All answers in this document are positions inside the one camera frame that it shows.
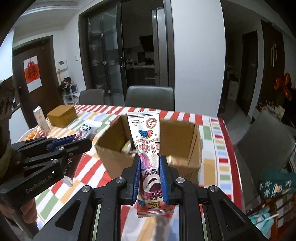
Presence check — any white orange carton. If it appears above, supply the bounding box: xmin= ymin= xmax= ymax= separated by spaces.
xmin=33 ymin=106 xmax=50 ymax=135

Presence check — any glass sliding door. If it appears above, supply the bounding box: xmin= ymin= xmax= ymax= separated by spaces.
xmin=78 ymin=1 xmax=175 ymax=106

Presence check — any white wall intercom panel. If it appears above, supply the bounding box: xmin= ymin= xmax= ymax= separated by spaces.
xmin=59 ymin=60 xmax=68 ymax=71

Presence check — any colourful checked tablecloth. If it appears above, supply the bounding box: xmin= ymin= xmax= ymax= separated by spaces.
xmin=36 ymin=105 xmax=243 ymax=240

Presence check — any green patterned cushion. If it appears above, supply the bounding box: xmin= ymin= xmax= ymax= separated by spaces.
xmin=259 ymin=172 xmax=295 ymax=200

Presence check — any person's hand holding gripper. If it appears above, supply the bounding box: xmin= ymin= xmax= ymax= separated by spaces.
xmin=0 ymin=197 xmax=38 ymax=224

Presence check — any white red snack sachet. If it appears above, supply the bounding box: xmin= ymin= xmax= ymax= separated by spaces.
xmin=62 ymin=120 xmax=102 ymax=187

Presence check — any brown cardboard box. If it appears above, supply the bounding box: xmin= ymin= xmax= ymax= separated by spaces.
xmin=95 ymin=115 xmax=202 ymax=184

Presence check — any red fu character poster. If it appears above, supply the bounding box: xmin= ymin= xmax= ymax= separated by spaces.
xmin=23 ymin=55 xmax=42 ymax=93

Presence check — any red balloon decoration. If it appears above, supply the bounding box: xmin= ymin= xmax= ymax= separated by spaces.
xmin=273 ymin=73 xmax=293 ymax=101

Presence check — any plate of oranges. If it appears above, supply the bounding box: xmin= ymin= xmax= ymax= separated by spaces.
xmin=18 ymin=128 xmax=39 ymax=142

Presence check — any pink cartoon snack packet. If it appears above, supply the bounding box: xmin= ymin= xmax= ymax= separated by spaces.
xmin=127 ymin=112 xmax=174 ymax=218

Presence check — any grey chair behind table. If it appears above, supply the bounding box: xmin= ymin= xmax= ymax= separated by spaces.
xmin=125 ymin=85 xmax=175 ymax=111

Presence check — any dark wooden door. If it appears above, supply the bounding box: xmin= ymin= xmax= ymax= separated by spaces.
xmin=13 ymin=36 xmax=64 ymax=128

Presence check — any grey chair right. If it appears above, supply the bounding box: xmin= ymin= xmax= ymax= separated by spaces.
xmin=237 ymin=109 xmax=296 ymax=186

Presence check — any woven brown tissue box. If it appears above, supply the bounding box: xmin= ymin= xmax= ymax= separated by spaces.
xmin=47 ymin=105 xmax=78 ymax=128

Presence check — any grey chair far left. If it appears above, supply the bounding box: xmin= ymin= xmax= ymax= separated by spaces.
xmin=79 ymin=89 xmax=104 ymax=105

